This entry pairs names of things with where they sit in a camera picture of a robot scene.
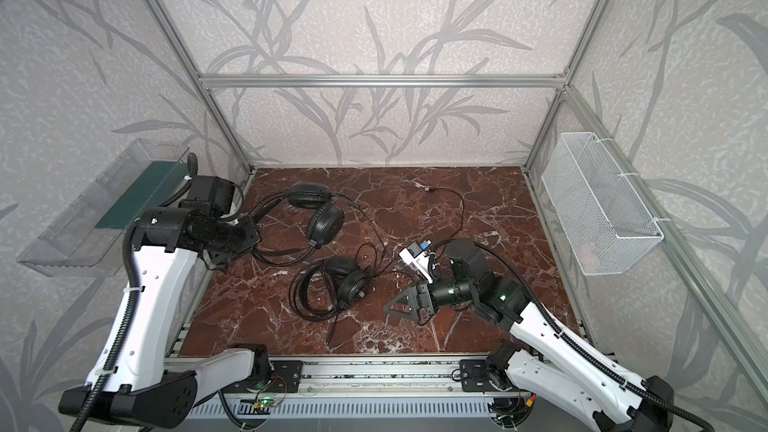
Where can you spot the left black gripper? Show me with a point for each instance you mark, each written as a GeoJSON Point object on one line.
{"type": "Point", "coordinates": [241, 239]}

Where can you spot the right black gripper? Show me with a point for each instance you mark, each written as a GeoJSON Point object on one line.
{"type": "Point", "coordinates": [422, 299]}

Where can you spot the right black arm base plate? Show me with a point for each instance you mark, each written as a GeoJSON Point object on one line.
{"type": "Point", "coordinates": [473, 376]}

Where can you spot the clear plastic wall tray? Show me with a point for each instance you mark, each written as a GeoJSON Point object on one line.
{"type": "Point", "coordinates": [86, 239]}

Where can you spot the green lit circuit board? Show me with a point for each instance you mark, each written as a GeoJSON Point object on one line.
{"type": "Point", "coordinates": [266, 404]}

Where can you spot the aluminium front rail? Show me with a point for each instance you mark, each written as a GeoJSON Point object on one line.
{"type": "Point", "coordinates": [384, 375]}

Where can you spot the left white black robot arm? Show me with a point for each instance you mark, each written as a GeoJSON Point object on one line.
{"type": "Point", "coordinates": [160, 249]}

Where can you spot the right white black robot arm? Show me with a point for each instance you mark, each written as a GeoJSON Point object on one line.
{"type": "Point", "coordinates": [473, 273]}

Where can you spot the white wire mesh basket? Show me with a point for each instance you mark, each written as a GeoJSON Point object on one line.
{"type": "Point", "coordinates": [607, 225]}

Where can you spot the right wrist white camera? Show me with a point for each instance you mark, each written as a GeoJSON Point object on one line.
{"type": "Point", "coordinates": [421, 258]}

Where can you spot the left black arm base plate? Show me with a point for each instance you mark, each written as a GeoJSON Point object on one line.
{"type": "Point", "coordinates": [286, 376]}

